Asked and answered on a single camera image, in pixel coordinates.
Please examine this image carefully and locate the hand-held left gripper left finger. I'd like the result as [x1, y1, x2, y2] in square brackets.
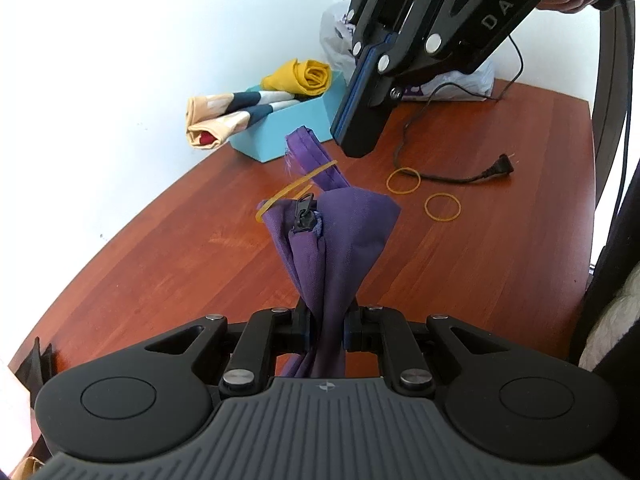
[144, 297, 313, 401]

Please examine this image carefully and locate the yellow rolled bag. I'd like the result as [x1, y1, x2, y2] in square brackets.
[260, 58, 333, 98]

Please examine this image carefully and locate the light blue box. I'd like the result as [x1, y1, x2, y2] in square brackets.
[229, 71, 348, 163]

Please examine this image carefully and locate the yellow rubber band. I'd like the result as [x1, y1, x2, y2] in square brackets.
[424, 192, 462, 222]
[255, 160, 339, 223]
[386, 167, 422, 196]

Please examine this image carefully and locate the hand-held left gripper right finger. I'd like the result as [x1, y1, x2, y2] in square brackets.
[344, 305, 501, 402]

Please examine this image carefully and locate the black cloth bag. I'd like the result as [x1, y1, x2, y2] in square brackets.
[15, 337, 56, 401]

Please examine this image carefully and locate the purple shopping bag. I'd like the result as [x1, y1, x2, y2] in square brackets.
[256, 127, 402, 380]

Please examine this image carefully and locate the black power cable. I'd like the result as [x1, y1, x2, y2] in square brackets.
[392, 35, 525, 185]

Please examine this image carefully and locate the beige fleece cloth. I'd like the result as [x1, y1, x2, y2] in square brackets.
[579, 265, 640, 372]

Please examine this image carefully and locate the rolled beige navy bag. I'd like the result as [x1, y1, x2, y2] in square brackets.
[187, 89, 296, 128]
[186, 101, 302, 151]

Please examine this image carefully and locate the white printed plastic bag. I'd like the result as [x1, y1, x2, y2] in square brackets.
[320, 1, 496, 103]

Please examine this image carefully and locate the brown paper bag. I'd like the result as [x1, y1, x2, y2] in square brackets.
[10, 455, 48, 480]

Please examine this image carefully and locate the black jacket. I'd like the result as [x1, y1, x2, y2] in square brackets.
[570, 7, 640, 376]

